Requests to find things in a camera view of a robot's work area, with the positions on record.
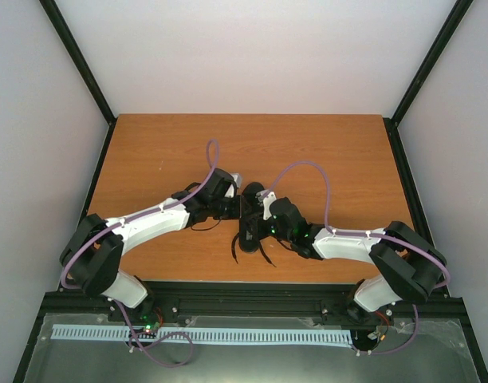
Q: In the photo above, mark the black canvas shoe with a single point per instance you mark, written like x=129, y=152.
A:
x=251, y=212

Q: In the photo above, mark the right black frame post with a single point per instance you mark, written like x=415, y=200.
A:
x=443, y=37

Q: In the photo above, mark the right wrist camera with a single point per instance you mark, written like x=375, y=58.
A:
x=265, y=199

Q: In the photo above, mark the black shoelace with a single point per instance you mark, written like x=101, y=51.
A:
x=234, y=247

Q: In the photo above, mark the light blue slotted cable duct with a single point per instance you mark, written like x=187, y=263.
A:
x=204, y=336

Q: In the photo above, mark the left green-lit circuit board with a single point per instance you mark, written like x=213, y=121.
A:
x=150, y=329

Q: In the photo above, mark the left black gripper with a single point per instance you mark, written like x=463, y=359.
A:
x=236, y=214

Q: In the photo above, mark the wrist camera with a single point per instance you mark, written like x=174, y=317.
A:
x=265, y=199
x=235, y=184

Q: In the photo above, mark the left black frame post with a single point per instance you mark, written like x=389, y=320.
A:
x=77, y=57

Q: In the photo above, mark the right small circuit board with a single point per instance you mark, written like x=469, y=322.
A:
x=379, y=334

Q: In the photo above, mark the black frame post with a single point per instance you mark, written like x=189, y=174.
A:
x=77, y=57
x=443, y=37

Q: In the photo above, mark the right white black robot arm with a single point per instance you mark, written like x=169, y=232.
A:
x=409, y=267

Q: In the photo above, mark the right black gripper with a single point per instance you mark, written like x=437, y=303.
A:
x=260, y=231

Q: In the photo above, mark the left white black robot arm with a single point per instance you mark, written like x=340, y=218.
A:
x=91, y=259

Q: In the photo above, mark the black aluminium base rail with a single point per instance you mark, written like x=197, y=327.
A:
x=326, y=304

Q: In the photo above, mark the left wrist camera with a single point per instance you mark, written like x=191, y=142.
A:
x=235, y=184

